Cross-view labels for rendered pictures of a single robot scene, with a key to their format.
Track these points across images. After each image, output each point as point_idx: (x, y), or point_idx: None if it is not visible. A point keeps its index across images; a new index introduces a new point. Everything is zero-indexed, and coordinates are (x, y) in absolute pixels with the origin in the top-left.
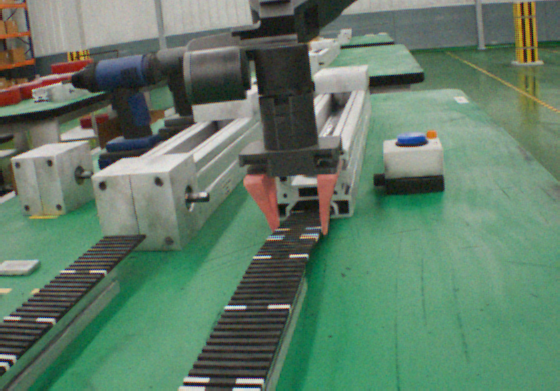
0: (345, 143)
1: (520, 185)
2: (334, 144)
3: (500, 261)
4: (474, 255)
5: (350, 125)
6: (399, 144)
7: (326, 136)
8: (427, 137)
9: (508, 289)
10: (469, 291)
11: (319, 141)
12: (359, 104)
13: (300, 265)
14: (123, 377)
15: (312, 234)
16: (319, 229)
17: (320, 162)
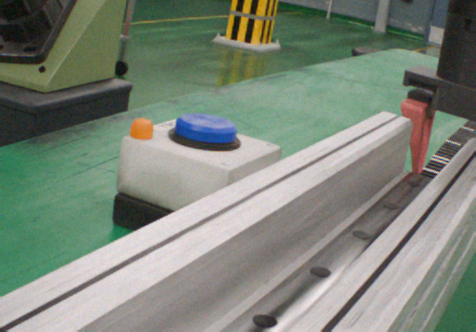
0: (374, 117)
1: (59, 160)
2: (420, 67)
3: (263, 131)
4: (277, 140)
5: (314, 148)
6: (237, 139)
7: (423, 73)
8: (152, 135)
9: (289, 124)
10: (318, 132)
11: (434, 73)
12: (76, 260)
13: (452, 138)
14: None
15: (436, 160)
16: (426, 166)
17: (431, 96)
